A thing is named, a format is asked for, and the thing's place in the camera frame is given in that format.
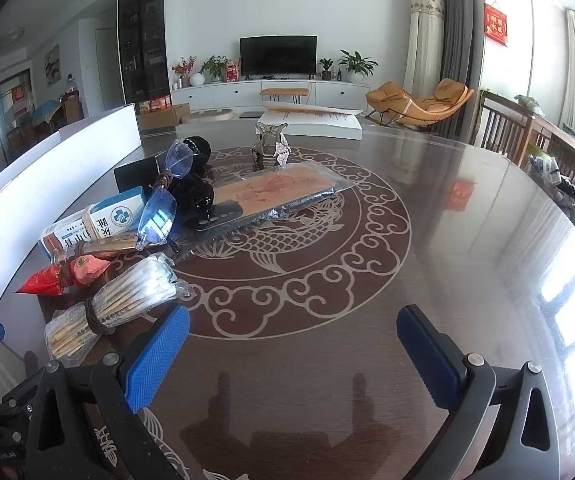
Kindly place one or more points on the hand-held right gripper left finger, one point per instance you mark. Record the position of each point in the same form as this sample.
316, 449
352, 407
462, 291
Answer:
155, 355

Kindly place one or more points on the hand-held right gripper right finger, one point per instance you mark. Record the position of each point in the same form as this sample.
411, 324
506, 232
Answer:
430, 355

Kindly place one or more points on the bagged cotton swabs bundle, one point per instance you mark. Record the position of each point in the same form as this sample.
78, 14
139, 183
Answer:
127, 292

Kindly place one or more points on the gold cosmetic tube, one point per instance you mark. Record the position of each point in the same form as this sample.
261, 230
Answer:
105, 246

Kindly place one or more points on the white storage box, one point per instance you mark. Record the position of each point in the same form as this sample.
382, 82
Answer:
42, 185

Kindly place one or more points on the rhinestone clear hair claw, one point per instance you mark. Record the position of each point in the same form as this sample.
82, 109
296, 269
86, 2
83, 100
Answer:
271, 147

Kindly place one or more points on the red sachet packet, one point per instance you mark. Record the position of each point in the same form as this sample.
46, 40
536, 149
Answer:
40, 282

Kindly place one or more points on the pink sachet packet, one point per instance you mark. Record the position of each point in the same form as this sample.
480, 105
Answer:
87, 270

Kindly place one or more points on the blue glasses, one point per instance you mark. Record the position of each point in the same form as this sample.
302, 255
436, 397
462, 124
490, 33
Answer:
157, 215

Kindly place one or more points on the white teal medicine box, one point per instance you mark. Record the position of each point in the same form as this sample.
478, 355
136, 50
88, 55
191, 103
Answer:
107, 212

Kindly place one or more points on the black velvet scrunchie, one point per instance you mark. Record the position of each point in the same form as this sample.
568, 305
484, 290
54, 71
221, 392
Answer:
195, 197

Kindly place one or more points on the small black box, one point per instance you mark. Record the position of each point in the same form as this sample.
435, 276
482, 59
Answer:
135, 175

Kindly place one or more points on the phone case in clear bag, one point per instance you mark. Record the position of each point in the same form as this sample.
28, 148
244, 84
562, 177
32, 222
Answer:
267, 192

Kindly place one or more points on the black hair clip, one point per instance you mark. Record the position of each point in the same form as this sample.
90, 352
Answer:
198, 152

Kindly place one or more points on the table with blue cloth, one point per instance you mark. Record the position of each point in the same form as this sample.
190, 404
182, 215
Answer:
46, 111

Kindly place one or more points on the dark wooden chair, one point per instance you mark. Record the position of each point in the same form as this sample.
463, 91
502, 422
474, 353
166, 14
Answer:
505, 127

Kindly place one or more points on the red door notice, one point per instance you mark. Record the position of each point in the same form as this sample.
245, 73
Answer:
19, 100

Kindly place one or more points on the round beige cushion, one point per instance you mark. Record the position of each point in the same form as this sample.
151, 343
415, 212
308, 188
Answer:
207, 116

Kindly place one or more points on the cluttered wooden side table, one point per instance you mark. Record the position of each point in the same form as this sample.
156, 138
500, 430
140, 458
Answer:
562, 145

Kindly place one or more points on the orange printed boxes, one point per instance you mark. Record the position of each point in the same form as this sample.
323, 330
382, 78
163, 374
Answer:
155, 104

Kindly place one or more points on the white cardboard box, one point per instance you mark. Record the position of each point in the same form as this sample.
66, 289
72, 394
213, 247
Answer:
317, 129

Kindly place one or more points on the orange rocking chair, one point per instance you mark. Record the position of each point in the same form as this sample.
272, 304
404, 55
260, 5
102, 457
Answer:
392, 100

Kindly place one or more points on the dark flat device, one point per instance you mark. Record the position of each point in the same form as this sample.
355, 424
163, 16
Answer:
251, 114

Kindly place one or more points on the white television cabinet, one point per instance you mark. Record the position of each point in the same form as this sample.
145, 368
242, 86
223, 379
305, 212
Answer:
207, 96

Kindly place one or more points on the paper sheet with red print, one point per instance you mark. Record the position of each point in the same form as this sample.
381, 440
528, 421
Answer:
307, 109

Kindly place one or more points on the white round vase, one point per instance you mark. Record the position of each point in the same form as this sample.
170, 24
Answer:
197, 79

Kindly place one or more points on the red flowers in vase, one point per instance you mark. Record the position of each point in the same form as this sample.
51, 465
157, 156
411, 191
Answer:
183, 67

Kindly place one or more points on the white door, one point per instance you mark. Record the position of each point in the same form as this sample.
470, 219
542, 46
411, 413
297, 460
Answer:
106, 67

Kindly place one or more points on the red gift bag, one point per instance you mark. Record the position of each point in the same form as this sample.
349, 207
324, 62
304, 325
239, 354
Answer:
232, 72

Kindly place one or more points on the orange bench stool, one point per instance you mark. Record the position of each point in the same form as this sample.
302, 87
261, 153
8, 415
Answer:
284, 91

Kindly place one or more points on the green potted plant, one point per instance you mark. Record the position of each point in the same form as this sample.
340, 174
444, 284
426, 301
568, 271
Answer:
215, 66

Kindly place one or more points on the large leafy potted plant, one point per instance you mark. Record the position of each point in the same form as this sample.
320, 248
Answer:
357, 62

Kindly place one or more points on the round ceiling light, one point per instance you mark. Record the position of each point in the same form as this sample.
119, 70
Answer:
10, 38

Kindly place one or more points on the small potted plant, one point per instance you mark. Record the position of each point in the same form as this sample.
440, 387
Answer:
326, 67

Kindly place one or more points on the grey curtain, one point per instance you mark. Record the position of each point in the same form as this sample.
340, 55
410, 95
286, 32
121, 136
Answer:
457, 50

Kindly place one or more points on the covered standing air conditioner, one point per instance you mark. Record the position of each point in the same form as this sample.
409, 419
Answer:
422, 45

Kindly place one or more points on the dark glass cabinet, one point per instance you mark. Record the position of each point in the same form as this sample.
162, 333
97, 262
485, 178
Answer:
142, 40

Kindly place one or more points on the black television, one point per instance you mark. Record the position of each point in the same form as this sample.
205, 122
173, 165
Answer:
277, 55

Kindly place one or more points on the framed wall painting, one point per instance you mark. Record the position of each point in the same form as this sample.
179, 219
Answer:
52, 65

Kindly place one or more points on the red wall hanging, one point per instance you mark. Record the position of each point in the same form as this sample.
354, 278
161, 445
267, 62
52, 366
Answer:
496, 25

